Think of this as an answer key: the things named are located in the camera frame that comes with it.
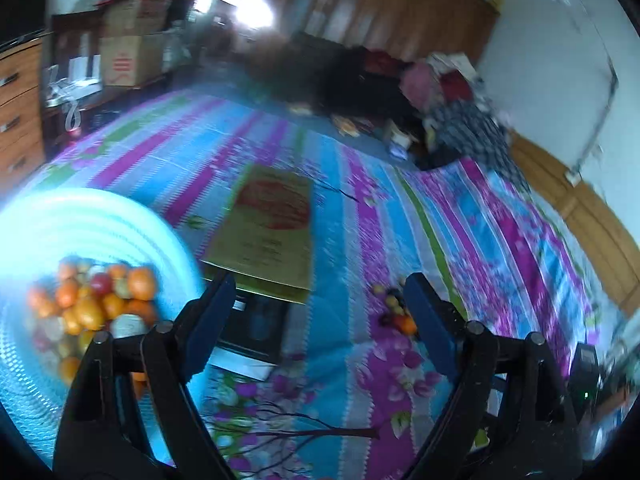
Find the gold red flat box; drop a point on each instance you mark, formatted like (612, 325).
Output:
(264, 238)

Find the black patterned box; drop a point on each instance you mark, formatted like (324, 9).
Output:
(255, 328)

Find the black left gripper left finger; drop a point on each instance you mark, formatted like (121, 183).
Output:
(101, 435)

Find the upper cardboard box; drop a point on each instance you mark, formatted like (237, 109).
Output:
(134, 17)

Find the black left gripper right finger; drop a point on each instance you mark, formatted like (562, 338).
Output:
(508, 414)

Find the pink clothing bundle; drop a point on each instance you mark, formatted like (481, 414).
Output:
(420, 85)

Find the orange in basket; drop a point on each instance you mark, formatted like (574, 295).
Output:
(142, 283)

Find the lower cardboard box red print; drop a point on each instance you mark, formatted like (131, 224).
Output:
(128, 61)

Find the large orange front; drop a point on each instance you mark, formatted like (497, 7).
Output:
(405, 324)

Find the wooden drawer chest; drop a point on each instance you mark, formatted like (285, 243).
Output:
(21, 141)

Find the light blue plastic basket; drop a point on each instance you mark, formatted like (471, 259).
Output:
(64, 259)

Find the wooden bed headboard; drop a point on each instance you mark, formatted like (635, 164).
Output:
(608, 245)

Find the colourful striped floral bedsheet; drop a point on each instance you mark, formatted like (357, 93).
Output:
(352, 399)

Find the brown wooden wardrobe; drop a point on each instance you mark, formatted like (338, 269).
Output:
(407, 29)

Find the dark checkered cloth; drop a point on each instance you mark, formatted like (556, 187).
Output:
(461, 129)

